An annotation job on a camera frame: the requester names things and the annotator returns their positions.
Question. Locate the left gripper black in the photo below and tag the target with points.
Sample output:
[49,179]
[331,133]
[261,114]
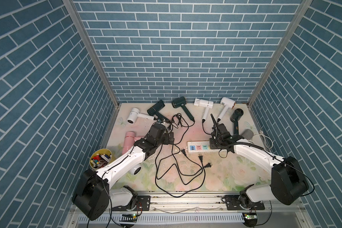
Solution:
[166,141]

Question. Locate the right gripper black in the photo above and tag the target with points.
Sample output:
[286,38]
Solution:
[211,139]

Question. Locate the dark teal round hair dryer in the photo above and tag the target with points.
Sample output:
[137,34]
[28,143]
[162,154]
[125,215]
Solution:
[235,117]

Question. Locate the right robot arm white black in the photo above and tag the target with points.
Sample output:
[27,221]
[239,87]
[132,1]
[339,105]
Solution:
[288,181]

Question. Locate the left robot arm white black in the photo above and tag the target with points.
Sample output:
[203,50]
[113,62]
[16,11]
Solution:
[93,192]

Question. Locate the grey oval pad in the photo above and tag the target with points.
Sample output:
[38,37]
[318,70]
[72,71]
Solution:
[248,134]

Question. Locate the white multicolour power strip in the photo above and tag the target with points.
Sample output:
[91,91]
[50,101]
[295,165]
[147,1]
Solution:
[199,147]

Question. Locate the dark green slim hair dryer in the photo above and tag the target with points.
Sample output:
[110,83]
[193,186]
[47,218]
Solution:
[154,111]

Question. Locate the pink hair dryer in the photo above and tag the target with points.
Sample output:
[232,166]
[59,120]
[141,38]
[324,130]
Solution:
[129,141]

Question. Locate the white boxy hair dryer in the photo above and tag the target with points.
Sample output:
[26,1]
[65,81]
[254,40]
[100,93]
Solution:
[205,104]

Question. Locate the dark green boxy hair dryer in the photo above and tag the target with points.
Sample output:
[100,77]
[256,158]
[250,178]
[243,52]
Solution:
[181,102]

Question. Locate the yellow cup with small items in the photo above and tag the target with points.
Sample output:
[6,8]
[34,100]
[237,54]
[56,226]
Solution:
[101,158]

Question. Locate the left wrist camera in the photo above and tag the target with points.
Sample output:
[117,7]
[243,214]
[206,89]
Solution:
[164,123]

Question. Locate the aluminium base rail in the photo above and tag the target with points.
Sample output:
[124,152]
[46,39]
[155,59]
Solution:
[159,208]

